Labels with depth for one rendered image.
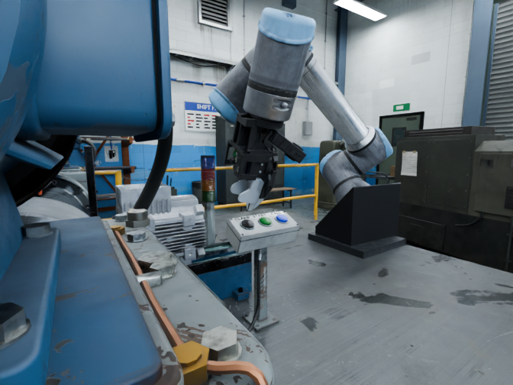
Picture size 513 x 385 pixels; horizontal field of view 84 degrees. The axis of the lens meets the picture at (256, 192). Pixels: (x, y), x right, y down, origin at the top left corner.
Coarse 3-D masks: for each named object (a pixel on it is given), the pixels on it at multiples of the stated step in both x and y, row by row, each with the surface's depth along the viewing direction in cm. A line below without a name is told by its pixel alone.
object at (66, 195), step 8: (56, 176) 84; (64, 176) 91; (56, 184) 82; (64, 184) 83; (72, 184) 84; (80, 184) 97; (48, 192) 81; (56, 192) 82; (64, 192) 83; (72, 192) 85; (80, 192) 86; (64, 200) 83; (72, 200) 84; (80, 200) 86; (88, 200) 87; (80, 208) 86
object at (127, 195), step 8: (136, 184) 78; (144, 184) 80; (160, 184) 80; (120, 192) 68; (128, 192) 69; (136, 192) 70; (160, 192) 73; (168, 192) 74; (120, 200) 69; (128, 200) 69; (136, 200) 70; (160, 200) 73; (168, 200) 74; (120, 208) 71; (128, 208) 69; (152, 208) 72; (160, 208) 73; (168, 208) 74
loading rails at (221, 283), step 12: (216, 252) 93; (228, 252) 95; (192, 264) 78; (204, 264) 80; (216, 264) 82; (228, 264) 84; (240, 264) 86; (204, 276) 80; (216, 276) 82; (228, 276) 84; (240, 276) 87; (216, 288) 83; (228, 288) 85; (240, 288) 86
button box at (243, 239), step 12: (252, 216) 70; (264, 216) 71; (288, 216) 74; (228, 228) 67; (240, 228) 64; (252, 228) 65; (264, 228) 66; (276, 228) 68; (288, 228) 69; (228, 240) 67; (240, 240) 62; (252, 240) 64; (264, 240) 67; (276, 240) 69; (288, 240) 71; (240, 252) 65
